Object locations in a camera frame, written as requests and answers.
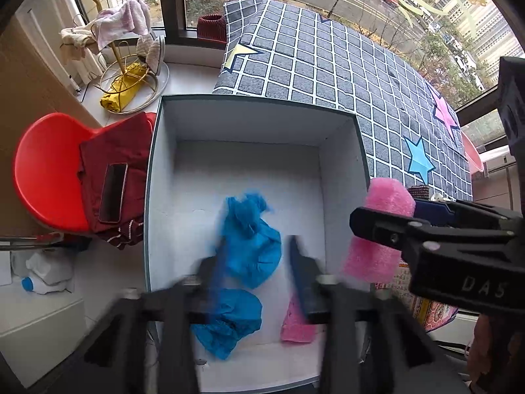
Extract pink white towel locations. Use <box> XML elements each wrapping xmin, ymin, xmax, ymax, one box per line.
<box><xmin>60</xmin><ymin>0</ymin><xmax>151</xmax><ymax>61</ymax></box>

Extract yellow cloth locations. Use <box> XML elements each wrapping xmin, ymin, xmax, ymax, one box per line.
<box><xmin>100</xmin><ymin>61</ymin><xmax>149</xmax><ymax>113</ymax></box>

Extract striped knitted sock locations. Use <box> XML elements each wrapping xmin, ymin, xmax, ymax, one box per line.
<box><xmin>408</xmin><ymin>185</ymin><xmax>430</xmax><ymax>200</ymax></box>

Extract gold wire rack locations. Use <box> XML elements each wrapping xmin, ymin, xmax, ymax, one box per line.
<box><xmin>84</xmin><ymin>0</ymin><xmax>169</xmax><ymax>116</ymax></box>

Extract dark red garment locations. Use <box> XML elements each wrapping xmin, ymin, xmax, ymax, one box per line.
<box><xmin>77</xmin><ymin>113</ymin><xmax>155</xmax><ymax>249</ymax></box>

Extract person's right hand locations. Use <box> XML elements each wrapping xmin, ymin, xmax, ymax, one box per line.
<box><xmin>467</xmin><ymin>315</ymin><xmax>524</xmax><ymax>393</ymax></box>

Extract blue cloth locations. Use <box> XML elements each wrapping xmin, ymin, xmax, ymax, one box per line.
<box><xmin>191</xmin><ymin>289</ymin><xmax>263</xmax><ymax>360</ymax></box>
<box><xmin>219</xmin><ymin>193</ymin><xmax>282</xmax><ymax>289</ymax></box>

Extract pink sponge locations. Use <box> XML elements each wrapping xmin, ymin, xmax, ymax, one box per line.
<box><xmin>280</xmin><ymin>295</ymin><xmax>316</xmax><ymax>343</ymax></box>
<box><xmin>344</xmin><ymin>178</ymin><xmax>415</xmax><ymax>284</ymax></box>

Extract pink plastic basin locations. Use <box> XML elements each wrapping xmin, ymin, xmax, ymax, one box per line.
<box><xmin>461</xmin><ymin>132</ymin><xmax>484</xmax><ymax>175</ymax></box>

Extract grey checked star tablecloth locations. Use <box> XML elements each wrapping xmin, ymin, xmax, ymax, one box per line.
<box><xmin>215</xmin><ymin>0</ymin><xmax>473</xmax><ymax>200</ymax></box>

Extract pink tissue box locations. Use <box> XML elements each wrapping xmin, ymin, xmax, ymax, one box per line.
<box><xmin>375</xmin><ymin>261</ymin><xmax>458</xmax><ymax>332</ymax></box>

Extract red plastic chair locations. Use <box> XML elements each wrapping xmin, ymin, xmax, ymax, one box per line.
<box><xmin>12</xmin><ymin>111</ymin><xmax>158</xmax><ymax>234</ymax></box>

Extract white plastic bottle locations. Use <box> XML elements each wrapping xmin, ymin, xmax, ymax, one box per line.
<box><xmin>11</xmin><ymin>248</ymin><xmax>74</xmax><ymax>295</ymax></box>

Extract grey white storage box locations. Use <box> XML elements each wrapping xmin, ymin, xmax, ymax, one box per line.
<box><xmin>144</xmin><ymin>94</ymin><xmax>369</xmax><ymax>393</ymax></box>

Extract dark red knitted cup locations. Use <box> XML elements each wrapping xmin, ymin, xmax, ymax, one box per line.
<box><xmin>197</xmin><ymin>14</ymin><xmax>227</xmax><ymax>43</ymax></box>

